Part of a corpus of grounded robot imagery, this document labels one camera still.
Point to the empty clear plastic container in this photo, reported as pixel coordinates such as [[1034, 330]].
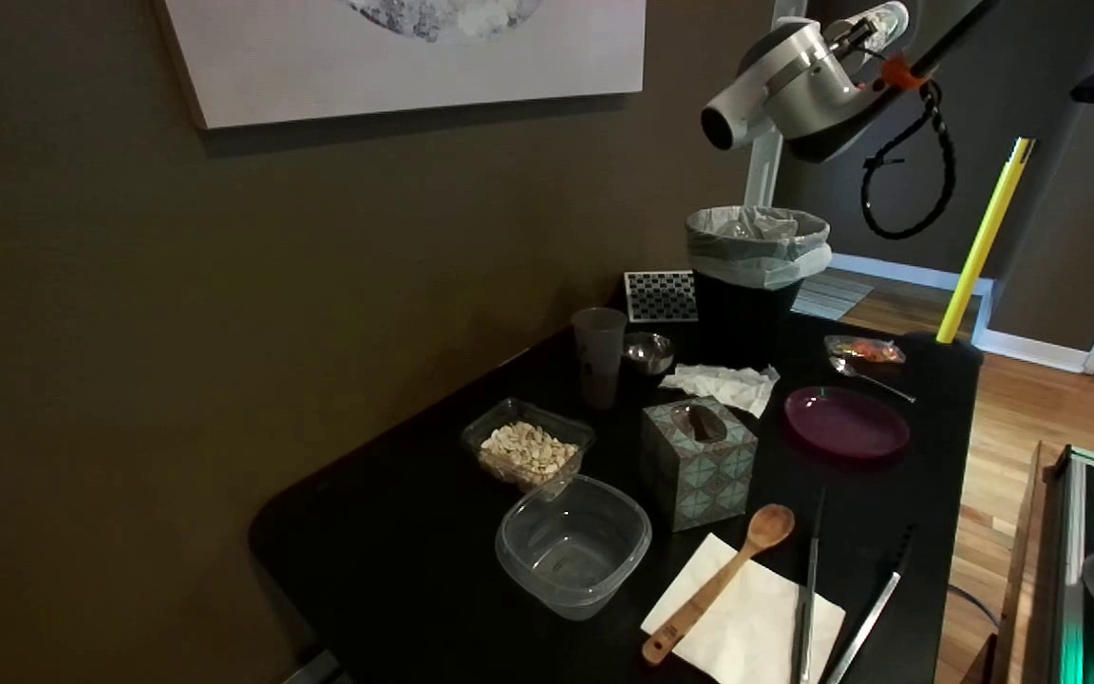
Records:
[[570, 554]]

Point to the white lined trash bin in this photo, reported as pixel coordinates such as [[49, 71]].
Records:
[[757, 252]]

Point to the wooden spoon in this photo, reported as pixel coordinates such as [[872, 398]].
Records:
[[720, 584]]

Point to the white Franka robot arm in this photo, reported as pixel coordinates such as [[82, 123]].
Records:
[[788, 90]]

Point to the clear plastic wrapper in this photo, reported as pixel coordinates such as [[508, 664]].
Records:
[[863, 351]]

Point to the metal spoon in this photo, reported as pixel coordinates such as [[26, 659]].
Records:
[[858, 373]]

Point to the black tongs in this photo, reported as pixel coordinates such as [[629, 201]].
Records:
[[803, 608]]

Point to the teal patterned tissue box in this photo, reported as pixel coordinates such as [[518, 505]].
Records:
[[701, 478]]

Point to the crumpled white tissue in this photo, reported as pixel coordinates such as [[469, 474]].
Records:
[[724, 387]]

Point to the purple plate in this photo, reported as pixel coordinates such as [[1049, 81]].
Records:
[[844, 423]]

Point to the white wall picture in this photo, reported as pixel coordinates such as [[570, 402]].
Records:
[[408, 64]]

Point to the flat white paper napkin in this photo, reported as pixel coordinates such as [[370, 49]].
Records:
[[751, 630]]

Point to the yellow stick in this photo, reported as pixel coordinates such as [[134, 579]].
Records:
[[984, 241]]

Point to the slim metal utensil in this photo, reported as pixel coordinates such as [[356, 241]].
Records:
[[872, 622]]

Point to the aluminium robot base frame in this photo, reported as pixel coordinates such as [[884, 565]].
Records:
[[1076, 508]]

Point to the dark translucent tumbler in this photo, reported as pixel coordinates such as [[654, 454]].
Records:
[[598, 354]]

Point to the black white checkerboard card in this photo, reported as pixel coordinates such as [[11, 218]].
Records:
[[664, 299]]

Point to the clear container with cereal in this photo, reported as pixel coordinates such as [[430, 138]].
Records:
[[527, 450]]

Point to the small metal bowl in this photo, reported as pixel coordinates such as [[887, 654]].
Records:
[[651, 351]]

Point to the pale floor mat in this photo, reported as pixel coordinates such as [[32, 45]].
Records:
[[838, 299]]

